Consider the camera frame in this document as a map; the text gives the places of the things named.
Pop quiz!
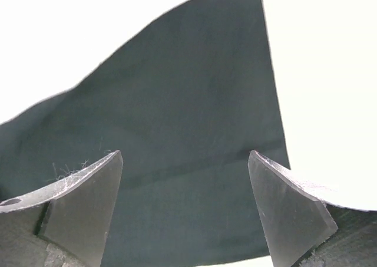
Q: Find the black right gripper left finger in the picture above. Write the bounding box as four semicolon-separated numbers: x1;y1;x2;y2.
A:
1;151;123;266

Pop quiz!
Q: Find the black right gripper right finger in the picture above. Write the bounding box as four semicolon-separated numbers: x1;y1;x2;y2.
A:
248;150;376;266

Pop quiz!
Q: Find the black t shirt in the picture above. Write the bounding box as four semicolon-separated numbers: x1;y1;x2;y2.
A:
1;0;289;266

